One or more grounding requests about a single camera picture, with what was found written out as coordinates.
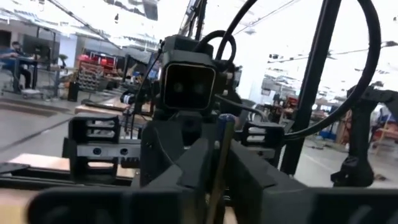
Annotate black upright box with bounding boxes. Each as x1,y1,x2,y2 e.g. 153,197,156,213
67,81,80,103

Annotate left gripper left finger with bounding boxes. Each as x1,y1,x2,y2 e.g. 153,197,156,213
26,138,215,224

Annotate person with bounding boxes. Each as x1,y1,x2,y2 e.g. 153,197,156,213
0,40,34,93

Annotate black slanted frame post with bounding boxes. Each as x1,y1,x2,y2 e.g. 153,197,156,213
279,0,343,175

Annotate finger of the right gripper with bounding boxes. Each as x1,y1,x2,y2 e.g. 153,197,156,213
241,121,285,169
63,116,187,187

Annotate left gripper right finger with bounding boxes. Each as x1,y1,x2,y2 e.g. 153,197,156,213
223,139,398,224

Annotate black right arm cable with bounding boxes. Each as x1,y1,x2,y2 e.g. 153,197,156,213
214,0,382,141

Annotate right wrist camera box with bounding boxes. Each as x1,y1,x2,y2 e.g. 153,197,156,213
160,51,218,112

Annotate black computer monitor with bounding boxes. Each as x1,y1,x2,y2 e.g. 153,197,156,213
22,34,52,59

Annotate red storage rack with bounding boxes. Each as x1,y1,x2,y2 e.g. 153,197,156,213
77,52,121,78

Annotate blue pen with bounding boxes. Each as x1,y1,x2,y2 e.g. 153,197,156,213
205,113,236,224

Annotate black camera cable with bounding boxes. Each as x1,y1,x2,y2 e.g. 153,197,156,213
194,30,237,63

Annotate black jointed stand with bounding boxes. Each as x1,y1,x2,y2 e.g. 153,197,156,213
330,81,398,188

